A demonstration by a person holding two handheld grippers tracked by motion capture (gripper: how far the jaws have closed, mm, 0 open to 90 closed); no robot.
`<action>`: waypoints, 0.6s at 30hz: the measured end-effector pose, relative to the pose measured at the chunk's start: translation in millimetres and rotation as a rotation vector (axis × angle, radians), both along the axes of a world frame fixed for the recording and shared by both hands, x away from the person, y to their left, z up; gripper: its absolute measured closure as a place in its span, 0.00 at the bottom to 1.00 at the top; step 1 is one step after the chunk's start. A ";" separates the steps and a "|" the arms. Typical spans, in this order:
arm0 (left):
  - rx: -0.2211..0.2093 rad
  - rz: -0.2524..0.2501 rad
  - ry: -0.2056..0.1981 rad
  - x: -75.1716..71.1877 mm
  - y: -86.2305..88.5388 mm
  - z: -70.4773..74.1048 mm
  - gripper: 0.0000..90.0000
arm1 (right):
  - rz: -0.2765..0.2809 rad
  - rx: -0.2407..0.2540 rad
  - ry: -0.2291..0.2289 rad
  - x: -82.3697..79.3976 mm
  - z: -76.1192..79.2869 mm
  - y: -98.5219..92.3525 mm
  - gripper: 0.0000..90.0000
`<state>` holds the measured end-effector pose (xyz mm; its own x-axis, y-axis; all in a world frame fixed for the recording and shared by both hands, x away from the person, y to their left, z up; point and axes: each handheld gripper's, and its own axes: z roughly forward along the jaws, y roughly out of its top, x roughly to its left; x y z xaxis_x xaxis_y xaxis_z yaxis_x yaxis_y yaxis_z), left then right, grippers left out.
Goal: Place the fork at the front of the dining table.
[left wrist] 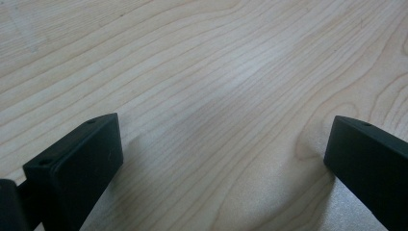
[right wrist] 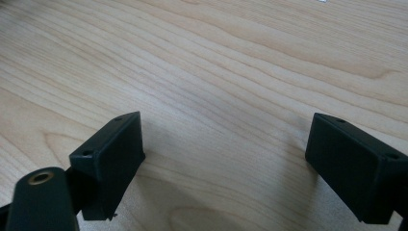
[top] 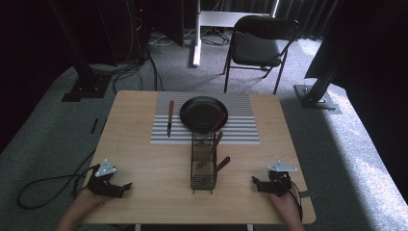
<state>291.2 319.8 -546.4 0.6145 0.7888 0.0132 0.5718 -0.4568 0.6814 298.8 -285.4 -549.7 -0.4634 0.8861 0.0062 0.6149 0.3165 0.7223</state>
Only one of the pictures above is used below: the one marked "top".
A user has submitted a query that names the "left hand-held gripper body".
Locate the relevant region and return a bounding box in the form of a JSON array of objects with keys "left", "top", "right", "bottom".
[{"left": 86, "top": 158, "right": 125, "bottom": 199}]

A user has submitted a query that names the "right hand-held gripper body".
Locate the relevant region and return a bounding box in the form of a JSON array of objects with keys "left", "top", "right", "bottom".
[{"left": 259, "top": 160, "right": 298, "bottom": 198}]

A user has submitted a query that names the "wooden handled cutlery piece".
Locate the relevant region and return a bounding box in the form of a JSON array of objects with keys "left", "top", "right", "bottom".
[
  {"left": 213, "top": 156, "right": 231, "bottom": 174},
  {"left": 210, "top": 131, "right": 224, "bottom": 155}
]

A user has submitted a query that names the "black wire cutlery holder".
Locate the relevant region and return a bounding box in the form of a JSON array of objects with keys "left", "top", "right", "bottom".
[{"left": 190, "top": 130, "right": 217, "bottom": 194}]

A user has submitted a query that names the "wooden handled fork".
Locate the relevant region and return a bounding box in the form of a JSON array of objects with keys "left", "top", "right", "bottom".
[{"left": 195, "top": 112, "right": 228, "bottom": 143}]

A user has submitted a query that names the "wooden handled knife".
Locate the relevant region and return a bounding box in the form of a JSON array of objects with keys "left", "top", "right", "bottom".
[{"left": 166, "top": 99, "right": 175, "bottom": 139}]

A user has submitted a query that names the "person's right hand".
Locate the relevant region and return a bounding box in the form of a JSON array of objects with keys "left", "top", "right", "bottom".
[{"left": 268, "top": 188, "right": 304, "bottom": 221}]

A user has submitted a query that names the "person's left hand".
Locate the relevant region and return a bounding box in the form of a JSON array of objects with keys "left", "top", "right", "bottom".
[{"left": 70, "top": 188, "right": 108, "bottom": 216}]

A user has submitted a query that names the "grey striped placemat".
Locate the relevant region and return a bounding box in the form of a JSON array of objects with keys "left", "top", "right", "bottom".
[{"left": 150, "top": 91, "right": 261, "bottom": 145}]

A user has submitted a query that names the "black round plate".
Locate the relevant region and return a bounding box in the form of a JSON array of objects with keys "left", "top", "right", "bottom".
[{"left": 179, "top": 95, "right": 229, "bottom": 133}]

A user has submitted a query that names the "black metal stand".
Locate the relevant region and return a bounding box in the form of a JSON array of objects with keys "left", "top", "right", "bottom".
[
  {"left": 47, "top": 0, "right": 112, "bottom": 103},
  {"left": 293, "top": 61, "right": 343, "bottom": 116}
]

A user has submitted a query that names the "black folding chair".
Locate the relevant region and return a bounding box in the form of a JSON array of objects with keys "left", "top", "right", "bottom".
[{"left": 223, "top": 14, "right": 302, "bottom": 95}]

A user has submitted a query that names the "white desk leg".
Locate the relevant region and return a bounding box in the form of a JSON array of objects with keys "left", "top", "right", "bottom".
[{"left": 191, "top": 0, "right": 202, "bottom": 68}]

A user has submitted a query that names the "black cable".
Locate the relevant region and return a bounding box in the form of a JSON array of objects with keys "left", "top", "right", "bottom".
[
  {"left": 290, "top": 180, "right": 304, "bottom": 222},
  {"left": 15, "top": 164, "right": 101, "bottom": 211}
]

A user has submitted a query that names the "bundle of floor cables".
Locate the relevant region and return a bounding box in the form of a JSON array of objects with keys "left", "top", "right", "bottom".
[{"left": 89, "top": 32, "right": 166, "bottom": 94}]

